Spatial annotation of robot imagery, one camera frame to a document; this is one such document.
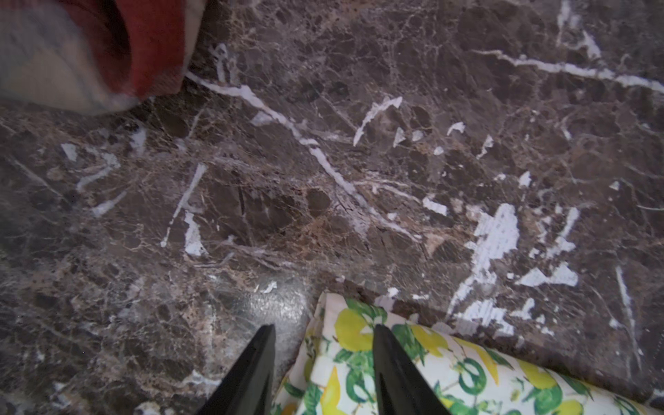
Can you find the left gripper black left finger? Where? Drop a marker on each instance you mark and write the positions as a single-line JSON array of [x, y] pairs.
[[246, 389]]

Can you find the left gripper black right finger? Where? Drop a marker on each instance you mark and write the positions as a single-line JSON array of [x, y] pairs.
[[400, 387]]

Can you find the red plaid skirt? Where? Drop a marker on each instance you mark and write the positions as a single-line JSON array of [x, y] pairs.
[[96, 57]]

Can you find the lemon print skirt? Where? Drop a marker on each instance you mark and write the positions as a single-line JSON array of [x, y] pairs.
[[334, 371]]

